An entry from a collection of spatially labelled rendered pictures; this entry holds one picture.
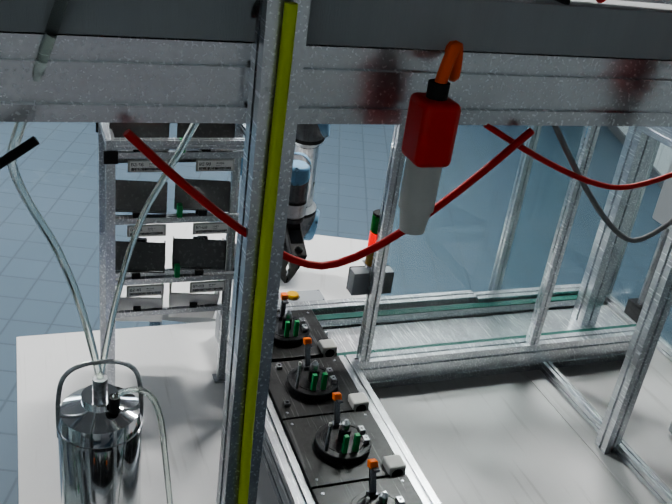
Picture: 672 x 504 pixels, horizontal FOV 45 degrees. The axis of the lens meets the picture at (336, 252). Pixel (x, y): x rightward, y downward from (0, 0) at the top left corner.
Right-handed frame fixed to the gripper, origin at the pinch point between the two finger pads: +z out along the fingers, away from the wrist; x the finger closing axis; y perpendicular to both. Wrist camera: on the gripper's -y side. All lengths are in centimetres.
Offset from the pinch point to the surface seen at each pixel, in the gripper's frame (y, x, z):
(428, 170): -119, 28, -85
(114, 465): -89, 58, -20
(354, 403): -40.3, -8.0, 14.7
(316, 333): -4.6, -9.6, 16.5
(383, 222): -19.7, -17.9, -27.6
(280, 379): -24.6, 7.4, 16.6
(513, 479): -63, -46, 28
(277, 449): -50, 16, 18
